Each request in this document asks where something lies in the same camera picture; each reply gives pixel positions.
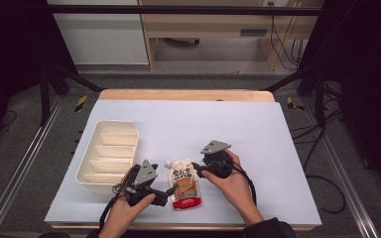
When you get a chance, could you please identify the person's left hand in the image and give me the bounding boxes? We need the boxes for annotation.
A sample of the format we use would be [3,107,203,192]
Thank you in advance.
[97,192,157,238]

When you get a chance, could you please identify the thin black floor cable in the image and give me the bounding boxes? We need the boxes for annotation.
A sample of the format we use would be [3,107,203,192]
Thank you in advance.
[0,109,18,129]

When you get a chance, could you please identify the white and red spouted pouch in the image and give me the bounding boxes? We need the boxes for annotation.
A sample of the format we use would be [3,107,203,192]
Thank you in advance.
[165,158,203,211]

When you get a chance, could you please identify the left hand-held gripper black cable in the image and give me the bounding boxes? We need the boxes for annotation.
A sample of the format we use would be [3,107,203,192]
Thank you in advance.
[98,183,128,230]

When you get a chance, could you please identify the pale blue table mat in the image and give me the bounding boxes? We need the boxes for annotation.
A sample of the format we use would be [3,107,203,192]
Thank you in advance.
[44,98,322,228]

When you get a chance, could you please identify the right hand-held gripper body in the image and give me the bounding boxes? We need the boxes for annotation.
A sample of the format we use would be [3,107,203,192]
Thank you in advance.
[199,140,235,179]

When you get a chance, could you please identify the cream divided plastic tray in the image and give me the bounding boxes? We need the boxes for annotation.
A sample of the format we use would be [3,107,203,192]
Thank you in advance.
[74,119,141,195]

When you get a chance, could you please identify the black metal stand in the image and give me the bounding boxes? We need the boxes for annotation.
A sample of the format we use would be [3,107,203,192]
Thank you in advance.
[263,64,327,131]
[39,62,104,127]

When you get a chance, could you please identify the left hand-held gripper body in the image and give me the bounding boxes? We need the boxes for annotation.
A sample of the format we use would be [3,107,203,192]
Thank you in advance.
[121,159,169,208]

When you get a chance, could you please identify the black horizontal frame bar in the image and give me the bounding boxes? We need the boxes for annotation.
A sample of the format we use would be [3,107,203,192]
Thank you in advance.
[45,4,324,17]

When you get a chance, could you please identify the white cabinet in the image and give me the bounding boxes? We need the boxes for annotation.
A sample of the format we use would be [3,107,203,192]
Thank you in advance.
[46,0,150,65]

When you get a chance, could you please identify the light wooden desk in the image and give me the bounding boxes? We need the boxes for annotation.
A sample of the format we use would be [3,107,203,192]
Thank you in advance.
[138,0,325,72]

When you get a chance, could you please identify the aluminium floor rail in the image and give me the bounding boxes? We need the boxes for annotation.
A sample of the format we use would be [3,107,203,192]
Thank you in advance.
[0,94,64,238]
[301,95,381,238]

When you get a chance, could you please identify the black hanging desk cables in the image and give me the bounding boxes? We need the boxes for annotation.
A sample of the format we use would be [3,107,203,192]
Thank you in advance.
[268,1,305,71]

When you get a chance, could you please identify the right hand-held gripper black cable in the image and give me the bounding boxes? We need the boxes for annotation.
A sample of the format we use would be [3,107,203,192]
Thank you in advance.
[230,160,258,206]

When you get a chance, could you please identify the black curtain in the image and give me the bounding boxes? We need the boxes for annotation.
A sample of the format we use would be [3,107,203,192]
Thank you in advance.
[299,0,381,202]
[0,0,78,157]

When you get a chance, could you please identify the yellow and black tape strip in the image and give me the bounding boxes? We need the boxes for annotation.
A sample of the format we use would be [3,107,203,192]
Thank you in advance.
[73,94,89,114]
[285,95,306,112]

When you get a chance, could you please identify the hand-held gripper black cable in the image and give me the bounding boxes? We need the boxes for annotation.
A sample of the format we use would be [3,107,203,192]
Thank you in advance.
[98,183,128,230]
[230,160,258,206]

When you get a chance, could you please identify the person's right hand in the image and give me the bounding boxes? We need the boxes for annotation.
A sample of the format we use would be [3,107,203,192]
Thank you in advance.
[200,150,258,220]

